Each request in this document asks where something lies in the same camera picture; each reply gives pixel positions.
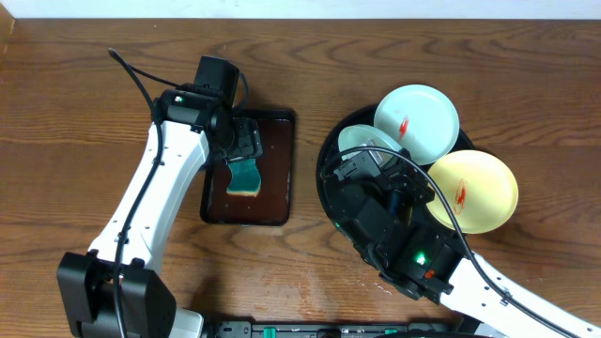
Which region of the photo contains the green yellow sponge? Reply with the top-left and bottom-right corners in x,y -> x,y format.
226,159 -> 262,197

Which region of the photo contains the pale blue plate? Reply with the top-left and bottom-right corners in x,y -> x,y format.
374,84 -> 460,165
338,124 -> 402,151

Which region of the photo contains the yellow plate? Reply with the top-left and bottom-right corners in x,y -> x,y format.
428,150 -> 518,234

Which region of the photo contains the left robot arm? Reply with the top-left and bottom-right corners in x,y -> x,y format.
56,89 -> 263,337

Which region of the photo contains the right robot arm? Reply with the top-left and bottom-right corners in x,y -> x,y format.
316,146 -> 600,337

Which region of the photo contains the black rectangular tray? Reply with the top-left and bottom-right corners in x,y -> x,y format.
200,110 -> 295,226

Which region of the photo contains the black round tray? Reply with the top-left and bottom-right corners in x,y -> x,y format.
316,104 -> 466,270

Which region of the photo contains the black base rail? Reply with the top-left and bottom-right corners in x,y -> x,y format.
200,319 -> 480,338

